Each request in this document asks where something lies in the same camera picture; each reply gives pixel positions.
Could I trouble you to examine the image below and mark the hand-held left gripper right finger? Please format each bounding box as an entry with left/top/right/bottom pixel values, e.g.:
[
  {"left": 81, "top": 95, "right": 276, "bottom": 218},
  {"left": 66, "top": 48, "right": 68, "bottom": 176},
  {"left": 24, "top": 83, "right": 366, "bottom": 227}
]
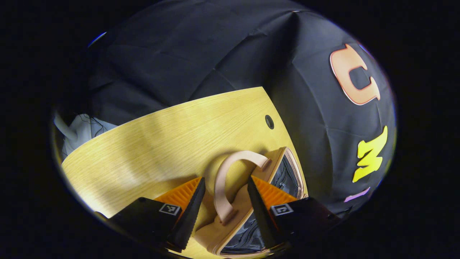
[{"left": 247, "top": 175, "right": 342, "bottom": 250}]

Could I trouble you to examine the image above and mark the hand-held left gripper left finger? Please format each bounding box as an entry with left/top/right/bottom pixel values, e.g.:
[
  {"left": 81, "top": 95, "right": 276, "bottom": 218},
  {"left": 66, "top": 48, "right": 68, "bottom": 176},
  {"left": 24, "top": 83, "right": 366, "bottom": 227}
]
[{"left": 109, "top": 176, "right": 206, "bottom": 253}]

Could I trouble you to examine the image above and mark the white side desk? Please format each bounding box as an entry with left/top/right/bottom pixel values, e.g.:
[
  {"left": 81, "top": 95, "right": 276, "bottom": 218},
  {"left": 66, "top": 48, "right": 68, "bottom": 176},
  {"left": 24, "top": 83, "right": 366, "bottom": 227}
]
[{"left": 54, "top": 112, "right": 118, "bottom": 162}]

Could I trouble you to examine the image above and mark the black backdrop cloth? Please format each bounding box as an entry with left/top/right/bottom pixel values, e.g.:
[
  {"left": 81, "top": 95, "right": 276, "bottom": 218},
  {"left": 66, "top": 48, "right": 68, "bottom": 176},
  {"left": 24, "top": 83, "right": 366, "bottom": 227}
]
[{"left": 57, "top": 0, "right": 397, "bottom": 216}]

